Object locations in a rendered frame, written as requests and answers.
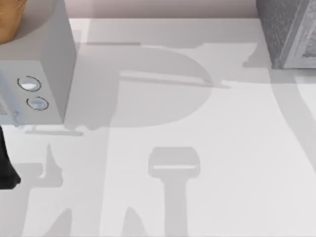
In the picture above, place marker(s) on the grey cabinet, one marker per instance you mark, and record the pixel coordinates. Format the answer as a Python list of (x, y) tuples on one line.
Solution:
[(284, 32)]

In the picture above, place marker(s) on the pale microwave oven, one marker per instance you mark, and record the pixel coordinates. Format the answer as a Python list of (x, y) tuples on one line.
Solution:
[(51, 61)]

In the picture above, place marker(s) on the round microwave knob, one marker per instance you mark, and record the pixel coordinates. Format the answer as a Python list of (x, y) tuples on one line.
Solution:
[(29, 84), (37, 103)]

